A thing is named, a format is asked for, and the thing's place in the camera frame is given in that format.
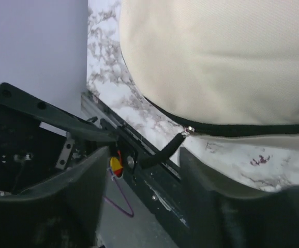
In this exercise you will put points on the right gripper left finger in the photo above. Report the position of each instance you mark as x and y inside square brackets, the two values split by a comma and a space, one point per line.
[63, 211]

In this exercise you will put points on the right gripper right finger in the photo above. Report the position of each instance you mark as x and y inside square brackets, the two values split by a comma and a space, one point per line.
[221, 212]

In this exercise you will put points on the cream canvas backpack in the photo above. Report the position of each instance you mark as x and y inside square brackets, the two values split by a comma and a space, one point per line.
[228, 69]

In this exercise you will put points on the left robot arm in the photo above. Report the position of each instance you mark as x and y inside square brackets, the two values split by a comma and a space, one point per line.
[37, 138]

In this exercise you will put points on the aluminium rail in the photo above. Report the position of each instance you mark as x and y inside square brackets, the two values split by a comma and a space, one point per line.
[99, 113]

